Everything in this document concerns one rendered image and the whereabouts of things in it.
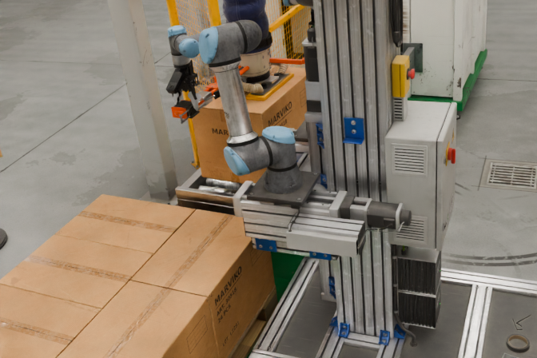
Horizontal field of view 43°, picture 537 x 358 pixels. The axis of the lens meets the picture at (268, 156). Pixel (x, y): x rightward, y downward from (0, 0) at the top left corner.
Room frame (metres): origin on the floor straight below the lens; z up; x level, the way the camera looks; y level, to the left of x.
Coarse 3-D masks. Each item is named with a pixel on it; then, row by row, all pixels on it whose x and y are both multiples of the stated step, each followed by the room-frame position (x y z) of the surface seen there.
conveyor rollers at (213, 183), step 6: (210, 180) 3.24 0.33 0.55; (216, 180) 3.23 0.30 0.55; (204, 186) 3.17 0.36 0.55; (216, 186) 3.21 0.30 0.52; (222, 186) 3.19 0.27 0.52; (228, 186) 3.18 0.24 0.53; (234, 186) 3.16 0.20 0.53; (240, 186) 3.14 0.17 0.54; (222, 192) 3.10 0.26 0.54; (228, 192) 3.09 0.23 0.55; (234, 192) 3.07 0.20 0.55
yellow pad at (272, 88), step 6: (276, 72) 3.33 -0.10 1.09; (282, 78) 3.21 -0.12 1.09; (288, 78) 3.23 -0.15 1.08; (264, 84) 3.09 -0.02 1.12; (270, 84) 3.15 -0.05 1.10; (276, 84) 3.15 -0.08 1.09; (282, 84) 3.17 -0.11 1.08; (264, 90) 3.07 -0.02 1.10; (270, 90) 3.08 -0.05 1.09; (246, 96) 3.05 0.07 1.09; (252, 96) 3.03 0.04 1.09; (258, 96) 3.02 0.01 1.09; (264, 96) 3.01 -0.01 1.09
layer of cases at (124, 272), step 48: (48, 240) 2.83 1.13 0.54; (96, 240) 2.78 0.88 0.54; (144, 240) 2.73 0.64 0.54; (192, 240) 2.68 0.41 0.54; (240, 240) 2.63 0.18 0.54; (0, 288) 2.48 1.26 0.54; (48, 288) 2.43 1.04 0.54; (96, 288) 2.39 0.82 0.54; (144, 288) 2.35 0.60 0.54; (192, 288) 2.31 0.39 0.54; (240, 288) 2.47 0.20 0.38; (0, 336) 2.15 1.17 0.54; (48, 336) 2.12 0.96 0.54; (96, 336) 2.08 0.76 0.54; (144, 336) 2.05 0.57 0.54; (192, 336) 2.11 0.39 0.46; (240, 336) 2.42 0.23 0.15
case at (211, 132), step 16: (304, 80) 3.26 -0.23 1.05; (272, 96) 3.05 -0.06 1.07; (288, 96) 3.10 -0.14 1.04; (304, 96) 3.25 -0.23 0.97; (208, 112) 3.00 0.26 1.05; (256, 112) 2.87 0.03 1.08; (272, 112) 2.94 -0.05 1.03; (288, 112) 3.08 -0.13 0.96; (304, 112) 3.23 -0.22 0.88; (208, 128) 3.01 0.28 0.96; (224, 128) 2.96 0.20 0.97; (256, 128) 2.87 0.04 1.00; (208, 144) 3.01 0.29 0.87; (224, 144) 2.97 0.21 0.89; (208, 160) 3.02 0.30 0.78; (224, 160) 2.97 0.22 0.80; (208, 176) 3.03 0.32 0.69; (224, 176) 2.98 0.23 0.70; (240, 176) 2.93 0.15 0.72; (256, 176) 2.88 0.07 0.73
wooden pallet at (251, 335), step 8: (272, 288) 2.75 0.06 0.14; (272, 296) 2.73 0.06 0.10; (264, 304) 2.65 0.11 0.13; (272, 304) 2.72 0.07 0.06; (264, 312) 2.65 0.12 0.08; (272, 312) 2.71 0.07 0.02; (256, 320) 2.66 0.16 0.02; (264, 320) 2.66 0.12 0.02; (248, 328) 2.48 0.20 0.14; (256, 328) 2.60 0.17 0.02; (248, 336) 2.55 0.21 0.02; (256, 336) 2.55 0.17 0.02; (240, 344) 2.50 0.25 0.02; (248, 344) 2.50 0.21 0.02; (232, 352) 2.33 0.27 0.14; (240, 352) 2.45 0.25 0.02; (248, 352) 2.45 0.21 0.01
